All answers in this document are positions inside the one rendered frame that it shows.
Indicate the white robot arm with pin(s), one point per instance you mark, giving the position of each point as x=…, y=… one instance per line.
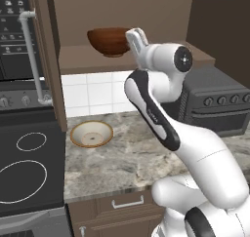
x=208, y=163

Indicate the dark brown bowl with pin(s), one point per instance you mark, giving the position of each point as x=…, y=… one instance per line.
x=107, y=41

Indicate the black microwave oven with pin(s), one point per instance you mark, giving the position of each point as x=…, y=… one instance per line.
x=13, y=36

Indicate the black stove with hob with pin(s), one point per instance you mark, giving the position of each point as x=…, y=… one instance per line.
x=29, y=169

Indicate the brown drawer front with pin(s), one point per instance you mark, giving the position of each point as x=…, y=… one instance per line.
x=130, y=211

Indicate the brown base cabinet door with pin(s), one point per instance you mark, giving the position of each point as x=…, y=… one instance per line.
x=114, y=228

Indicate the beige bowl with brown rim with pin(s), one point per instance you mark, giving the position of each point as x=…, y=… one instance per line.
x=91, y=135

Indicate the grey stove knob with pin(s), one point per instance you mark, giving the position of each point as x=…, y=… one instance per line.
x=4, y=101
x=26, y=100

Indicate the brown wall cabinet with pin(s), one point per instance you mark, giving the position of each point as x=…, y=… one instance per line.
x=130, y=7

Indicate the dark grey toaster oven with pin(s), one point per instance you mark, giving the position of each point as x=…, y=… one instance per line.
x=215, y=101

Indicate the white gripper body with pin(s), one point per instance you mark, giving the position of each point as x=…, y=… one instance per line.
x=134, y=36

